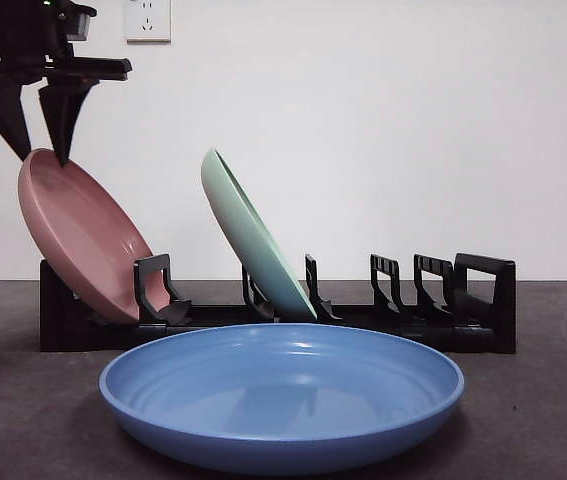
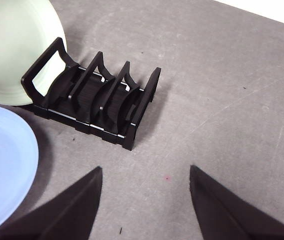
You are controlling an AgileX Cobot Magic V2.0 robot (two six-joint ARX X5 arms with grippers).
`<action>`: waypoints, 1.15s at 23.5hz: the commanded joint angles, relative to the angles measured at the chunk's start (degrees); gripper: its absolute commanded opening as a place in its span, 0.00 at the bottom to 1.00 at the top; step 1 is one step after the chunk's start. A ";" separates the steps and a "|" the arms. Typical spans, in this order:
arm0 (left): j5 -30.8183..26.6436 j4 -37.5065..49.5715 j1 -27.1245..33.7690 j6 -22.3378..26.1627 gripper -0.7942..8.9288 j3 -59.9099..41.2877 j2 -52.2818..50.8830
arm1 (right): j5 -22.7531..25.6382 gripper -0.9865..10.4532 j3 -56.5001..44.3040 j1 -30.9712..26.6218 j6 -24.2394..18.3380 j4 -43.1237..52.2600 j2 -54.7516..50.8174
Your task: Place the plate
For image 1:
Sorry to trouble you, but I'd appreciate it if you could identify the pink plate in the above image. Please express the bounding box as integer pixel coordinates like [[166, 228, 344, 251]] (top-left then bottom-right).
[[17, 148, 172, 324]]

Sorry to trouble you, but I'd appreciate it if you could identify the green plate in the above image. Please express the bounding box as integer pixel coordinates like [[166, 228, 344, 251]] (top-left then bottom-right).
[[200, 146, 319, 321]]

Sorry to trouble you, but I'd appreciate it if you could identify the blue plate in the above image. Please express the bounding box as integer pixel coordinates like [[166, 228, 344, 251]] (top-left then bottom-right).
[[98, 322, 466, 464]]

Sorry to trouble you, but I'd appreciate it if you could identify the black dish rack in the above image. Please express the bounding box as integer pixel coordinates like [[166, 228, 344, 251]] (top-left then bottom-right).
[[39, 252, 518, 355]]

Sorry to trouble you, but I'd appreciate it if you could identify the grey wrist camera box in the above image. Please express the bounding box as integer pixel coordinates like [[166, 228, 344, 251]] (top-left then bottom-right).
[[65, 3, 98, 42]]

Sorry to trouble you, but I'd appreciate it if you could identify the white wall socket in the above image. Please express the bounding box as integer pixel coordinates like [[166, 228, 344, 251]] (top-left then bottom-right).
[[126, 0, 173, 44]]

